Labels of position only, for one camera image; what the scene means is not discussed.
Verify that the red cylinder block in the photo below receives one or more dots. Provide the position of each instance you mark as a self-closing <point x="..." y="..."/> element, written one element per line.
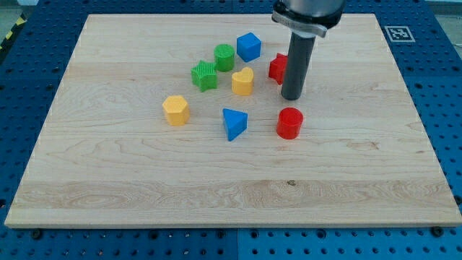
<point x="289" y="123"/>

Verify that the yellow hexagon block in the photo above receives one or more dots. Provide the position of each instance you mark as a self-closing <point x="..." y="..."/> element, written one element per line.
<point x="176" y="110"/>

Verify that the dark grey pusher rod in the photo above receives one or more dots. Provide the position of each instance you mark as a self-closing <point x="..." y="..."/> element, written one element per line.
<point x="298" y="60"/>

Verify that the red star block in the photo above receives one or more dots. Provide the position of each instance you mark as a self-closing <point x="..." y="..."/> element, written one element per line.
<point x="277" y="68"/>

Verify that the white fiducial marker tag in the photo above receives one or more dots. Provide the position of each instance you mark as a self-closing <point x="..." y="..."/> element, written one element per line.
<point x="399" y="34"/>

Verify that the yellow heart block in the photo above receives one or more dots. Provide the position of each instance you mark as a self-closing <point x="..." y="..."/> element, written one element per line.
<point x="242" y="82"/>

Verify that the light wooden board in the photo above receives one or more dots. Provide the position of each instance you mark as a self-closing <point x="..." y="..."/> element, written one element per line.
<point x="106" y="157"/>

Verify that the green cylinder block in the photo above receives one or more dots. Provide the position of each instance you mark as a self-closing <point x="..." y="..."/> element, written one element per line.
<point x="224" y="57"/>

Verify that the blue triangle block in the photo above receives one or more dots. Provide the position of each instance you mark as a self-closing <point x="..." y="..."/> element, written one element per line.
<point x="235" y="122"/>

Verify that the green star block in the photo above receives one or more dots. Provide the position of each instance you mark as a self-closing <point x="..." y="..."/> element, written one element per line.
<point x="204" y="76"/>

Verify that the blue cube block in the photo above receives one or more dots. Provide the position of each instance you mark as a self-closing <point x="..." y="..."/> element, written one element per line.
<point x="248" y="47"/>

